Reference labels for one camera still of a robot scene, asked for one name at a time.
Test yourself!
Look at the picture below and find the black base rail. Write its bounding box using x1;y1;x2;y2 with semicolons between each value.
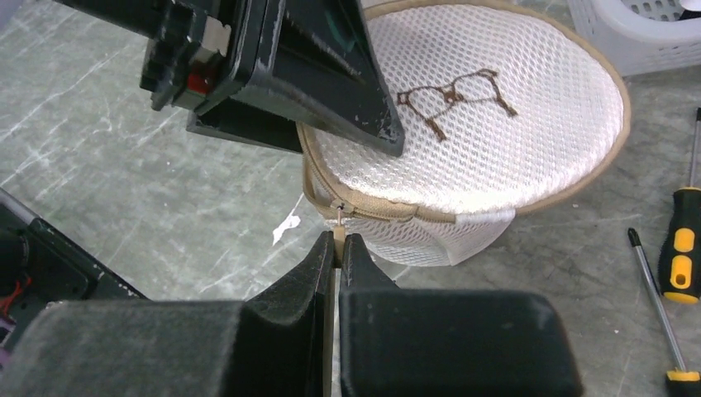
1;190;145;360

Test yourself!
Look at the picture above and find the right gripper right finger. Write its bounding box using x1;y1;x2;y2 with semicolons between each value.
339;234;584;396

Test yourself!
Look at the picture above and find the long yellow black screwdriver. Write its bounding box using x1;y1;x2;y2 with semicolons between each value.
627;227;700;397

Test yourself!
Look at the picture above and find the white mesh laundry bag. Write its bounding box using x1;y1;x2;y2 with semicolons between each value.
298;1;631;266

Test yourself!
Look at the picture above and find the white plastic basket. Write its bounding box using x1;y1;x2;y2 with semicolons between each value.
567;0;700;76

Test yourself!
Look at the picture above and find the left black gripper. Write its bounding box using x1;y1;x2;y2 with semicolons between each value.
65;0;405;157

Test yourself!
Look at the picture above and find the black yellow short screwdriver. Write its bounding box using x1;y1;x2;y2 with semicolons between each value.
657;110;700;304

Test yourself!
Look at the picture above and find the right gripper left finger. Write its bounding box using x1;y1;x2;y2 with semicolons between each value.
1;232;335;396

